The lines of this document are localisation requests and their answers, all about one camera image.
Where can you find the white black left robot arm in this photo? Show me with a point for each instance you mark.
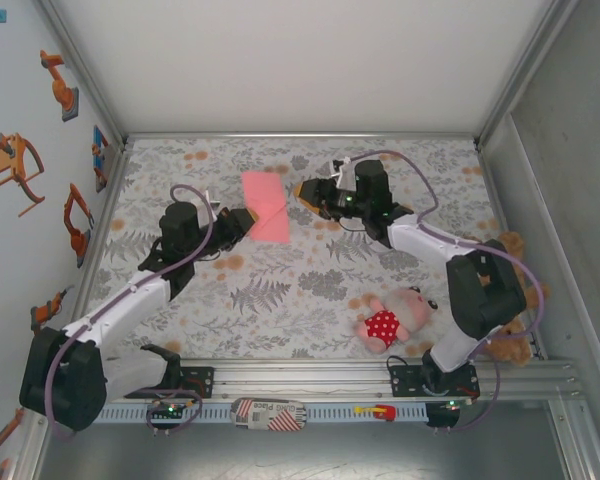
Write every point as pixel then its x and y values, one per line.
pixel 65 380

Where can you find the aluminium back bar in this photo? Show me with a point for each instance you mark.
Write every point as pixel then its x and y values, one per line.
pixel 300 135

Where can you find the orange claw wall sticker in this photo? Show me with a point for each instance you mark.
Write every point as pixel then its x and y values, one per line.
pixel 7 162

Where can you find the small circuit board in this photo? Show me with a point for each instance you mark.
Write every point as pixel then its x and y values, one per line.
pixel 452 403
pixel 170 410

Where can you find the pink paper sheet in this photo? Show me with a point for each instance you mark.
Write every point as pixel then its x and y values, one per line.
pixel 272 225

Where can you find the printed striped pouch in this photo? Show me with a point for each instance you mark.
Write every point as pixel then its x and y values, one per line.
pixel 267 415

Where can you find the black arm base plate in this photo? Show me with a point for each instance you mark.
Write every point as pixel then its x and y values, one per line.
pixel 404 384
pixel 206 382

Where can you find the aluminium front rail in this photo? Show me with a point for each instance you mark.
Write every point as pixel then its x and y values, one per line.
pixel 305 380

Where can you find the pink doll red dotted dress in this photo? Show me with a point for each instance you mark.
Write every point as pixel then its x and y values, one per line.
pixel 382 325

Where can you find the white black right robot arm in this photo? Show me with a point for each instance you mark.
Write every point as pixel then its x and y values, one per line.
pixel 485 295

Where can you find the aluminium frame post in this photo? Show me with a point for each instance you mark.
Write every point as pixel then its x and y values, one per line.
pixel 525 70
pixel 82 70

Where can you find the blue orange gantry wall sticker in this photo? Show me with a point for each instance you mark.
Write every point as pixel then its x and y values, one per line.
pixel 100 150

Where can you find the brown teddy bear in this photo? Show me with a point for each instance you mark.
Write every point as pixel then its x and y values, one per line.
pixel 512 350

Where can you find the floral patterned table mat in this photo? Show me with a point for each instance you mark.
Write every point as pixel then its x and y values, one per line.
pixel 180 170

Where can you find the orange machine wall sticker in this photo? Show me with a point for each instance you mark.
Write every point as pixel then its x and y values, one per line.
pixel 2 440

